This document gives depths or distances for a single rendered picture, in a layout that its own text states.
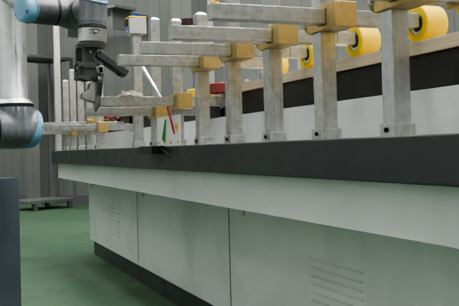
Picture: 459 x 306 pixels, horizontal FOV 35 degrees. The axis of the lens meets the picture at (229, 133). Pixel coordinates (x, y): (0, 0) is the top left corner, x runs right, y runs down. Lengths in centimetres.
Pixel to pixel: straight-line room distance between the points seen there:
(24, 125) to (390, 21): 179
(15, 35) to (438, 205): 199
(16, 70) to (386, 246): 165
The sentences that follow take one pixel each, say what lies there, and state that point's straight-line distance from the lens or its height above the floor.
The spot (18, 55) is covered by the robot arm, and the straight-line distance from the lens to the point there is 286.
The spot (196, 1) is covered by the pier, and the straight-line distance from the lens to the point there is 823.
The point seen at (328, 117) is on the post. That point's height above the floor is 74.
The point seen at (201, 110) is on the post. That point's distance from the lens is 219.
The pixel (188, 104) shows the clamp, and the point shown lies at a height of 83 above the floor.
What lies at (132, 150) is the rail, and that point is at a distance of 286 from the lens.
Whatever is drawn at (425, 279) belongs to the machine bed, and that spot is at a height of 40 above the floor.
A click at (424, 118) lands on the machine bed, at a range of 158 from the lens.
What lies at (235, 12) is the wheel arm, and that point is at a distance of 140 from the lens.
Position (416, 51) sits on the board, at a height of 88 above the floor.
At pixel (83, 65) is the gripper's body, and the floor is 95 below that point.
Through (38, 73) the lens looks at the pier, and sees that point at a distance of 1008.
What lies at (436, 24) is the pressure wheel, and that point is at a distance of 160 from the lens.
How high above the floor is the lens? 69
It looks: 1 degrees up
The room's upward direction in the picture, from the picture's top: 2 degrees counter-clockwise
